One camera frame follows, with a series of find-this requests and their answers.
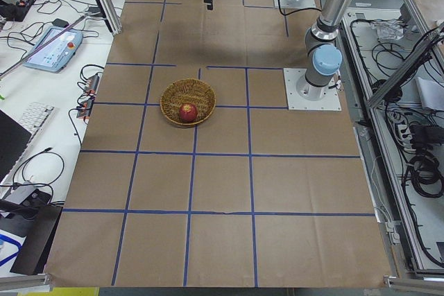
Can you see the wicker basket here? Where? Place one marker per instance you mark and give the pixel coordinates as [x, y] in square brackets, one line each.
[188, 90]

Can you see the dark red basket apple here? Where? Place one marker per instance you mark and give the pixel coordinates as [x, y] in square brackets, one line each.
[188, 113]

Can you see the teach pendant blue grey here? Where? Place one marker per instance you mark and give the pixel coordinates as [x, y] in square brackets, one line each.
[55, 49]

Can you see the metal rod green tip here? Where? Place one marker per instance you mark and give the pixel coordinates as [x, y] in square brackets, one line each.
[87, 16]

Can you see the white keyboard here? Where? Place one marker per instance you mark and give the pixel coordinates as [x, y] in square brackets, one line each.
[35, 116]

